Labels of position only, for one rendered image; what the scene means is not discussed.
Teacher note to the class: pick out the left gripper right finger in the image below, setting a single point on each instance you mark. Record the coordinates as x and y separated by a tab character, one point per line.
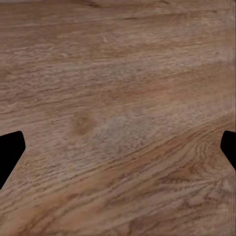
228	146

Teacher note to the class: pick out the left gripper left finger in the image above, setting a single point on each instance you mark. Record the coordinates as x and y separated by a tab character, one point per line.
12	147

